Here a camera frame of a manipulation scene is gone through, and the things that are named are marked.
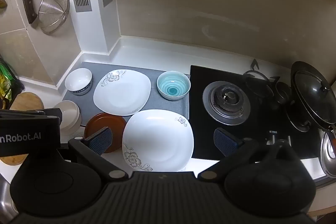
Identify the wooden cutting board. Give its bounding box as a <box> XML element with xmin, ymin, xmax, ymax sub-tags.
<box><xmin>0</xmin><ymin>92</ymin><xmax>45</xmax><ymax>166</ymax></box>

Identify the square white floral plate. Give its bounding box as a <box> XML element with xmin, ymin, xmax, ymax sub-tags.
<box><xmin>122</xmin><ymin>109</ymin><xmax>194</xmax><ymax>172</ymax></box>
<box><xmin>93</xmin><ymin>69</ymin><xmax>152</xmax><ymax>116</ymax></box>

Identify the steel gas burner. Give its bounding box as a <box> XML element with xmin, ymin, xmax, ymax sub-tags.
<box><xmin>202</xmin><ymin>81</ymin><xmax>252</xmax><ymax>126</ymax></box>

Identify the black wok with lid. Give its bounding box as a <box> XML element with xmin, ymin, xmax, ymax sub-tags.
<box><xmin>290</xmin><ymin>61</ymin><xmax>336</xmax><ymax>126</ymax></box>

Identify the green snack bag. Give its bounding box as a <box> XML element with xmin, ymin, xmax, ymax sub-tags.
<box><xmin>0</xmin><ymin>56</ymin><xmax>25</xmax><ymax>109</ymax></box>

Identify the black glass gas stove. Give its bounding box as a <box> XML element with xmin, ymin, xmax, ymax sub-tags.
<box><xmin>188</xmin><ymin>64</ymin><xmax>323</xmax><ymax>161</ymax></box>

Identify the cream bowl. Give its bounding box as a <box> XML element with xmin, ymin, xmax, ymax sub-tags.
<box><xmin>53</xmin><ymin>100</ymin><xmax>82</xmax><ymax>138</ymax></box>

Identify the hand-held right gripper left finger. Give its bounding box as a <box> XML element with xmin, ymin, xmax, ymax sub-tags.
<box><xmin>68</xmin><ymin>126</ymin><xmax>127</xmax><ymax>180</ymax></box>

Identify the white bowl with blue pattern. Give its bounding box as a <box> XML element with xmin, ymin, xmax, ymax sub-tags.
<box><xmin>64</xmin><ymin>68</ymin><xmax>93</xmax><ymax>96</ymax></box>

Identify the green packet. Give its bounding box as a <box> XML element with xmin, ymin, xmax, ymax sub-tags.
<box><xmin>0</xmin><ymin>56</ymin><xmax>12</xmax><ymax>104</ymax></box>

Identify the brown round plate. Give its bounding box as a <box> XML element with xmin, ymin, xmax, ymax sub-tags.
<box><xmin>84</xmin><ymin>112</ymin><xmax>127</xmax><ymax>153</ymax></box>

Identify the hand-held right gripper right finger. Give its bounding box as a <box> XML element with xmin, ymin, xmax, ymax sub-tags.
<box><xmin>197</xmin><ymin>127</ymin><xmax>260</xmax><ymax>181</ymax></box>

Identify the steel sink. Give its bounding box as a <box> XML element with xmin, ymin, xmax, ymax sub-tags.
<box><xmin>0</xmin><ymin>174</ymin><xmax>19</xmax><ymax>224</ymax></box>

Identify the steel pot lid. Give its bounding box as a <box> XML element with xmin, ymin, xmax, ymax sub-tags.
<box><xmin>320</xmin><ymin>131</ymin><xmax>336</xmax><ymax>178</ymax></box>

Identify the teal swirl bowl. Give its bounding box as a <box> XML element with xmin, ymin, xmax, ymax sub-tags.
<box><xmin>157</xmin><ymin>71</ymin><xmax>191</xmax><ymax>101</ymax></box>

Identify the grey drying mat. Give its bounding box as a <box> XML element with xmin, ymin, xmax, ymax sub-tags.
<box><xmin>61</xmin><ymin>61</ymin><xmax>190</xmax><ymax>135</ymax></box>

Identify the black pan support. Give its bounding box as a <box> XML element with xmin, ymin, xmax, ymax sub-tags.
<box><xmin>242</xmin><ymin>59</ymin><xmax>275</xmax><ymax>106</ymax></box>

